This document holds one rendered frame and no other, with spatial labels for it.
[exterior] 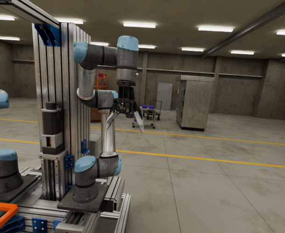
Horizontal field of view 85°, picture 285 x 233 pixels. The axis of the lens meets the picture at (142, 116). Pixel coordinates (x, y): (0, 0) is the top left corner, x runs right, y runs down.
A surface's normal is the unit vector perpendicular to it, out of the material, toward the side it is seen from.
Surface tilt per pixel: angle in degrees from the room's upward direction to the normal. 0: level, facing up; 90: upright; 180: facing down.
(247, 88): 90
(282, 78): 90
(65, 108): 90
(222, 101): 90
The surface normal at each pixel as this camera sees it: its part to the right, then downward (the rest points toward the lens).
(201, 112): -0.07, 0.20
